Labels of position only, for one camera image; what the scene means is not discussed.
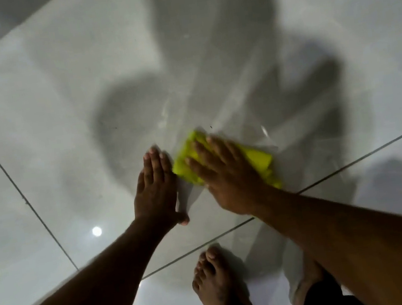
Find person's left hand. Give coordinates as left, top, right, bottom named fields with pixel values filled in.
left=124, top=143, right=192, bottom=240

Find person's right hand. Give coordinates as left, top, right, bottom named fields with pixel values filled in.
left=183, top=127, right=283, bottom=224

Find yellow cleaning cloth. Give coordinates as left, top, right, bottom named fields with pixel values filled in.
left=167, top=119, right=284, bottom=205

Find person's left forearm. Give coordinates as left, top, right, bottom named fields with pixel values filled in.
left=0, top=214, right=184, bottom=305

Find person's right forearm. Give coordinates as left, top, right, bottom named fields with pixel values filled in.
left=249, top=168, right=402, bottom=305

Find person's left foot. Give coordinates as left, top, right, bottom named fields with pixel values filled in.
left=186, top=241, right=258, bottom=305

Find person's foot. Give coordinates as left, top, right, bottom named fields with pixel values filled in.
left=186, top=241, right=258, bottom=305
left=282, top=245, right=339, bottom=305

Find person's right foot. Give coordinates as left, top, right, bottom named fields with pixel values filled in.
left=282, top=245, right=339, bottom=305

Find black trousers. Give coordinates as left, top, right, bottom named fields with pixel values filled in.
left=211, top=268, right=370, bottom=305

